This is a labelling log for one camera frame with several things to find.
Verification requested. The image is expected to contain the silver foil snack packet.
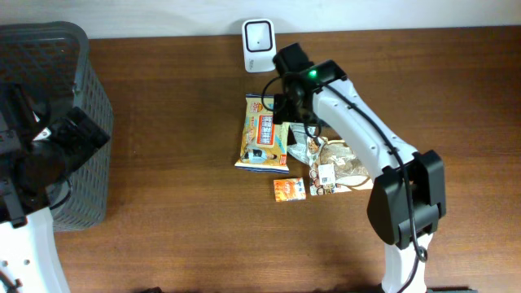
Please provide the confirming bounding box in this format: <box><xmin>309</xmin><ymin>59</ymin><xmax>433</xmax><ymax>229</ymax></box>
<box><xmin>287</xmin><ymin>123</ymin><xmax>322</xmax><ymax>165</ymax></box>

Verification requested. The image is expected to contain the beige PanTree snack pouch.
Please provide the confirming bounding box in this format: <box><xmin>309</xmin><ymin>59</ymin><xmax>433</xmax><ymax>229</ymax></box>
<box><xmin>306</xmin><ymin>137</ymin><xmax>373</xmax><ymax>196</ymax></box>

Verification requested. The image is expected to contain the small orange snack packet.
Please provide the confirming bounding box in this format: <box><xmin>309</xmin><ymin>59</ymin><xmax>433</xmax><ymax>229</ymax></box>
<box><xmin>274</xmin><ymin>178</ymin><xmax>306</xmax><ymax>202</ymax></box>

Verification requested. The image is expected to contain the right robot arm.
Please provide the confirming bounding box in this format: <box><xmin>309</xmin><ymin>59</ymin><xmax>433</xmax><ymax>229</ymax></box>
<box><xmin>273</xmin><ymin>43</ymin><xmax>446</xmax><ymax>292</ymax></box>

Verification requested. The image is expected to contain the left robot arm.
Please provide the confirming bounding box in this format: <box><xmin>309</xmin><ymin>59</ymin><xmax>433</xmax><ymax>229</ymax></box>
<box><xmin>1</xmin><ymin>83</ymin><xmax>110</xmax><ymax>292</ymax></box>

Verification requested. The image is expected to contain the white barcode scanner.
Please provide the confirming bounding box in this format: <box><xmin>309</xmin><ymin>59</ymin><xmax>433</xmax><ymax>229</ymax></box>
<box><xmin>242</xmin><ymin>19</ymin><xmax>277</xmax><ymax>73</ymax></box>

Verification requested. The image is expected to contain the grey plastic mesh basket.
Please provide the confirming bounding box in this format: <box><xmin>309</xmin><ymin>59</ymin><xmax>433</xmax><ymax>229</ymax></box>
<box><xmin>1</xmin><ymin>21</ymin><xmax>114</xmax><ymax>232</ymax></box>

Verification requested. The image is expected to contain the right black cable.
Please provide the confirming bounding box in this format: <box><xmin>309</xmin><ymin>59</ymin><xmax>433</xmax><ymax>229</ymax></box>
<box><xmin>260</xmin><ymin>75</ymin><xmax>326</xmax><ymax>139</ymax></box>

